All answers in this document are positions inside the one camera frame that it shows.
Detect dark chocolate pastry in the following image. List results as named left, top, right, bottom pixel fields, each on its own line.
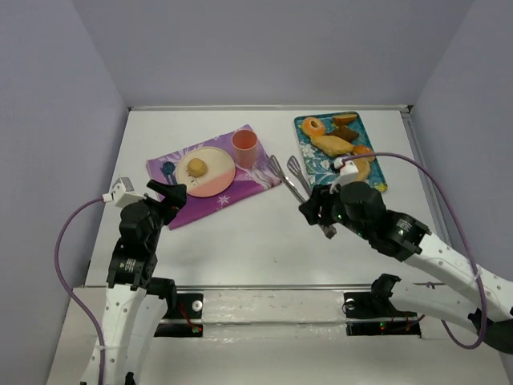
left=328, top=125, right=359, bottom=143

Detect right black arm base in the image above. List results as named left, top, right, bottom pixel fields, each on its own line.
left=341, top=274, right=422, bottom=337

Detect cream and pink plate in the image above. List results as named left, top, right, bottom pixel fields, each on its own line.
left=175, top=147, right=236, bottom=198

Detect small round bread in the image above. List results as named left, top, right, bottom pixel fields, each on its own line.
left=187, top=158, right=208, bottom=177

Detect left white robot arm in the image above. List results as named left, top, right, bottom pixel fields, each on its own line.
left=81, top=177, right=187, bottom=384

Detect small glazed bun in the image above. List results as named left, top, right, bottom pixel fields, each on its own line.
left=353, top=144, right=375, bottom=164

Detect blue plastic spoon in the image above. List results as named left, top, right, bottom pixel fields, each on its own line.
left=160, top=161, right=175, bottom=184

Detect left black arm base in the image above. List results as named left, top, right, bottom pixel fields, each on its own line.
left=147, top=278, right=204, bottom=338

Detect teal floral tray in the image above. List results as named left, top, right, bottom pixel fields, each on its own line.
left=293, top=111, right=388, bottom=193

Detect purple cable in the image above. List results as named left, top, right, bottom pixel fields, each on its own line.
left=340, top=152, right=488, bottom=349
left=54, top=197, right=110, bottom=385

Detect metal serving tongs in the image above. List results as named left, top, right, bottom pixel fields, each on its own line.
left=267, top=154, right=338, bottom=240

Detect purple floral placemat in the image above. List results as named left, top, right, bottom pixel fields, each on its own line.
left=146, top=124, right=281, bottom=230

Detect metal mounting rail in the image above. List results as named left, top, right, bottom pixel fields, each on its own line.
left=71, top=282, right=376, bottom=291

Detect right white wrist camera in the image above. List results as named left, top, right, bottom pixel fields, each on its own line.
left=329, top=157, right=359, bottom=194

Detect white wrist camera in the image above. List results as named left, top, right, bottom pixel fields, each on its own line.
left=102, top=176, right=144, bottom=209
left=329, top=157, right=359, bottom=194

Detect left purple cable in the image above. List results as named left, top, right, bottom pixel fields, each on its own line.
left=54, top=197, right=110, bottom=385

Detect glazed ring doughnut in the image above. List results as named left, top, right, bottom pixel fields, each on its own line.
left=301, top=116, right=326, bottom=137

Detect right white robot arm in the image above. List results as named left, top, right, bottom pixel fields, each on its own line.
left=299, top=182, right=512, bottom=355

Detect long golden bread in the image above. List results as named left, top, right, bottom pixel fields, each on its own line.
left=310, top=136, right=353, bottom=157

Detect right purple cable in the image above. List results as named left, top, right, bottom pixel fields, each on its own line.
left=340, top=152, right=488, bottom=349

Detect brown bread wedge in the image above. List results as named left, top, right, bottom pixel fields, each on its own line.
left=333, top=113, right=358, bottom=126

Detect large plain doughnut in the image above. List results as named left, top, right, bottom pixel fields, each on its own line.
left=353, top=159, right=371, bottom=182

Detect pink plastic cup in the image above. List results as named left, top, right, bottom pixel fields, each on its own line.
left=232, top=129, right=258, bottom=168

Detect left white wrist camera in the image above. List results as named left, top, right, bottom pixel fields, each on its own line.
left=102, top=176, right=144, bottom=209

